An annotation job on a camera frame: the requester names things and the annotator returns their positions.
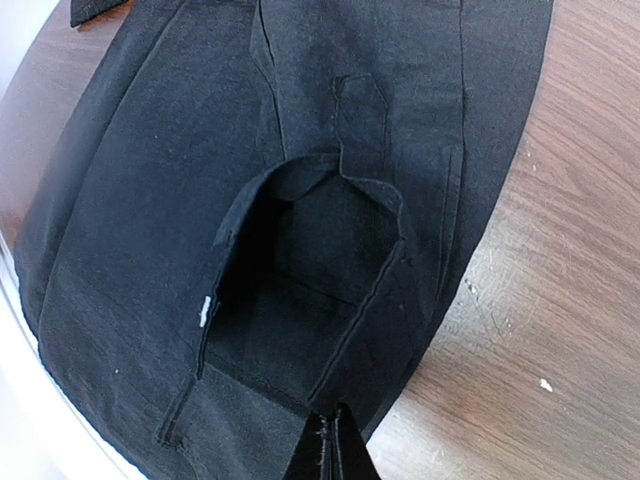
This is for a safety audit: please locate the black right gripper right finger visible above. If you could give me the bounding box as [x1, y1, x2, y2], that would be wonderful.
[331, 404, 381, 480]

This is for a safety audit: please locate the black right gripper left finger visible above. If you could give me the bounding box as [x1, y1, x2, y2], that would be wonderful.
[286, 412, 332, 480]

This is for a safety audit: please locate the black long sleeve shirt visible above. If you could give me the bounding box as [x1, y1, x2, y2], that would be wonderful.
[14, 1, 553, 479]

